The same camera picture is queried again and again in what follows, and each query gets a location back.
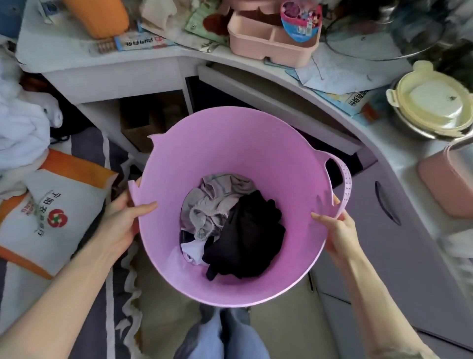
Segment white and dark garment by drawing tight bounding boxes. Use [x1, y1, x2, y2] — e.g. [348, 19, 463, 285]
[180, 230, 207, 266]

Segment person's right hand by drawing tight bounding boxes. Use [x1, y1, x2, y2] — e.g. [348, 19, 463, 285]
[311, 194, 360, 264]

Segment person's left forearm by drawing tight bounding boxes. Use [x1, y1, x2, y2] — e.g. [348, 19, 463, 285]
[0, 237, 116, 359]

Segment steel pot with cream lid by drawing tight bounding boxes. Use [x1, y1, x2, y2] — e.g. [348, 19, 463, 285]
[386, 60, 473, 142]

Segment green and red printed paper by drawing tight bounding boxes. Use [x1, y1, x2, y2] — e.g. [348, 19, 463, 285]
[184, 0, 234, 47]

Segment pale blue paper sheet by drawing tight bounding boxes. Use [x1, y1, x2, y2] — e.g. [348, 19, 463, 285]
[285, 44, 413, 96]

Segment blue printed booklet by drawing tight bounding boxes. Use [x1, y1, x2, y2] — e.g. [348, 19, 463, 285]
[314, 86, 392, 127]

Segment person's legs in jeans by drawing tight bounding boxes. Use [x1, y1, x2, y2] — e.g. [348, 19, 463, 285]
[174, 304, 272, 359]

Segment pink divided plastic tray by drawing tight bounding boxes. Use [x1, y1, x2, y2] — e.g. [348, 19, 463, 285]
[227, 7, 321, 69]

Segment striped grey blanket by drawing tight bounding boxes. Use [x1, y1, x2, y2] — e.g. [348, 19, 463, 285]
[0, 127, 148, 359]

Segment pink plastic laundry bucket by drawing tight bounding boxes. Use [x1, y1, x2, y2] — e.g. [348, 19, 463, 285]
[128, 107, 353, 308]

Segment pink plastic container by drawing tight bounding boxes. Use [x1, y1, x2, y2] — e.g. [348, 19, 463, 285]
[418, 142, 473, 219]

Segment orange cushion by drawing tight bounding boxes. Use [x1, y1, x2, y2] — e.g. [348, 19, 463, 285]
[62, 0, 130, 40]

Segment white corner desk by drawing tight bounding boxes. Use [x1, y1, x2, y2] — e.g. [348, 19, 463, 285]
[16, 0, 473, 296]

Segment glass pot lid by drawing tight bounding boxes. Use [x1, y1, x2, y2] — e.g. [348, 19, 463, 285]
[324, 0, 455, 61]

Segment colourful cartoon package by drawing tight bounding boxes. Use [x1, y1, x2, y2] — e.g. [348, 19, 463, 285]
[280, 0, 323, 43]

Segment grey garment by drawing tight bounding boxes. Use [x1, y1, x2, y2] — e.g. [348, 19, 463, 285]
[180, 173, 258, 240]

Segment person's right forearm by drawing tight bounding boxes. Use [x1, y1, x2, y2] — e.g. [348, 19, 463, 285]
[334, 248, 440, 359]

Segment blue and white flat box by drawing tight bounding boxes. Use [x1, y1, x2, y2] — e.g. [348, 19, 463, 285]
[89, 31, 176, 56]

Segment black garment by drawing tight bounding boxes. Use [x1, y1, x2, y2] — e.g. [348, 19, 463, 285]
[202, 190, 286, 282]

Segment grey cabinet door with handle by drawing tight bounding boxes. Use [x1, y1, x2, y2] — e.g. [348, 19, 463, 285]
[310, 163, 473, 352]

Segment white and orange tote bag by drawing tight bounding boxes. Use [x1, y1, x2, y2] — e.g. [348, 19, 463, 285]
[0, 149, 119, 280]

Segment cardboard box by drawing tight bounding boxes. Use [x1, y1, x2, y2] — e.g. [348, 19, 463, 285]
[120, 91, 191, 154]

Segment person's left hand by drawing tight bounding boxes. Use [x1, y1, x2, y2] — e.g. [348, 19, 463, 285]
[93, 177, 158, 262]

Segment white cloth pile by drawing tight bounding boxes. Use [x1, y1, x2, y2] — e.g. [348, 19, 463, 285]
[0, 37, 64, 197]

